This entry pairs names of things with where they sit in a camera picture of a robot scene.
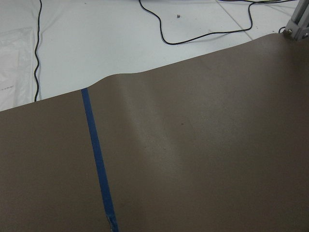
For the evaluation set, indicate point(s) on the grey aluminium frame post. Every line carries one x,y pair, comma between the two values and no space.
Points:
298,25

